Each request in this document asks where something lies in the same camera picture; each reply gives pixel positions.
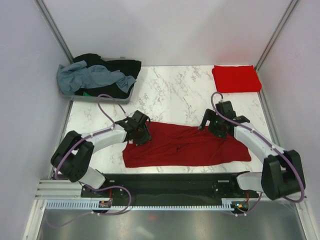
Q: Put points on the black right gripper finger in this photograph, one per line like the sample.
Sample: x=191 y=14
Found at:
x=221 y=133
x=208 y=116

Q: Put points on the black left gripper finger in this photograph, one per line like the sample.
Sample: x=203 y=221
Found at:
x=145 y=132
x=142 y=140

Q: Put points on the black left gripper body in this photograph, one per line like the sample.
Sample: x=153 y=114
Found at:
x=141 y=130

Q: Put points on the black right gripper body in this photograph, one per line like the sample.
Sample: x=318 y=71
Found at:
x=215 y=123

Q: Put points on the dark red t shirt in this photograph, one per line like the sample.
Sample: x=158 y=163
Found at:
x=182 y=145

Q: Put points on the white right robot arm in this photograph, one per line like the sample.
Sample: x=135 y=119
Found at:
x=282 y=174

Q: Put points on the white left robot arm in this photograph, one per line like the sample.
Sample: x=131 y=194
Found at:
x=73 y=156

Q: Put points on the grey plastic laundry bin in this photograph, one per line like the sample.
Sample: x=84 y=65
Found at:
x=129 y=67

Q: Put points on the folded bright red t shirt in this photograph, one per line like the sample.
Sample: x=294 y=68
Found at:
x=236 y=79

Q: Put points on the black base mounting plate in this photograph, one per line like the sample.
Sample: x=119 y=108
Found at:
x=180 y=188

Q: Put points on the blue grey t shirt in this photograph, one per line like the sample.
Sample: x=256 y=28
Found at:
x=78 y=76

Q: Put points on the white slotted cable duct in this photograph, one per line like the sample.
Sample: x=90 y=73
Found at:
x=98 y=205

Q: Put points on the aluminium frame rail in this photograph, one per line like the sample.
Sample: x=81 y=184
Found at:
x=58 y=190

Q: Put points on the right corner aluminium post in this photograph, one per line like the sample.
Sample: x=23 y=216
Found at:
x=276 y=33

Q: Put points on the corner aluminium post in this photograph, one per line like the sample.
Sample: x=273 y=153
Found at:
x=54 y=28
x=276 y=33

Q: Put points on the left corner aluminium post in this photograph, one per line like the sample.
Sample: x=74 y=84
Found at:
x=54 y=28

